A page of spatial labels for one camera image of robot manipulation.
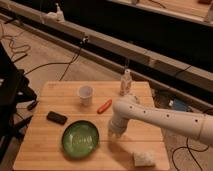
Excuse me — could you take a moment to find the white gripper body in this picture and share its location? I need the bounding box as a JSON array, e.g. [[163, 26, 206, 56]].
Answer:
[[108, 121, 126, 138]]

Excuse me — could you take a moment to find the green ceramic bowl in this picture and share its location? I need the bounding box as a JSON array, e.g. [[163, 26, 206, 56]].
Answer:
[[61, 120, 99, 159]]

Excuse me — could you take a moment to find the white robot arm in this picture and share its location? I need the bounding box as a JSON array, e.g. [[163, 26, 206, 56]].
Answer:
[[108, 94, 213, 146]]

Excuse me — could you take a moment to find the orange carrot toy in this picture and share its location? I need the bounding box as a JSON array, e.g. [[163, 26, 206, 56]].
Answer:
[[97, 99, 112, 114]]

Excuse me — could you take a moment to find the beige sponge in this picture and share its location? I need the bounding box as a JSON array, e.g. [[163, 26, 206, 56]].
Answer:
[[133, 151, 156, 167]]

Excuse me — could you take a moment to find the white plastic cup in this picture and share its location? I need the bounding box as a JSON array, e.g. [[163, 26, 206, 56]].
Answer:
[[77, 86, 93, 106]]

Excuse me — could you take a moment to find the clear plastic bottle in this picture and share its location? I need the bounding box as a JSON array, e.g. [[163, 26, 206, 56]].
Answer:
[[120, 69, 132, 96]]

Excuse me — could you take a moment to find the blue box on floor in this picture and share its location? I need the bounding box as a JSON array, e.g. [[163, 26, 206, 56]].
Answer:
[[169, 99, 191, 112]]

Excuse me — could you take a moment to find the black rectangular block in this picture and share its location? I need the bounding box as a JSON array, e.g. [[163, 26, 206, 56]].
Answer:
[[46, 111, 67, 125]]

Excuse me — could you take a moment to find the black cable right floor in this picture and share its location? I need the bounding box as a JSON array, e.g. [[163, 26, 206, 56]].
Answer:
[[171, 136, 213, 171]]

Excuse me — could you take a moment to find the black floor cable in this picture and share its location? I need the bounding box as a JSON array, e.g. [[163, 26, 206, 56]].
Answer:
[[23, 36, 90, 82]]

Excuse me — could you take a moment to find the black chair frame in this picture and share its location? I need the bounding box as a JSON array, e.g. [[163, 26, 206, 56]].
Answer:
[[0, 42, 37, 163]]

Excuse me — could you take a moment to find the white object on rail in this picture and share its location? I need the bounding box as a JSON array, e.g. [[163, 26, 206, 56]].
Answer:
[[45, 4, 65, 22]]

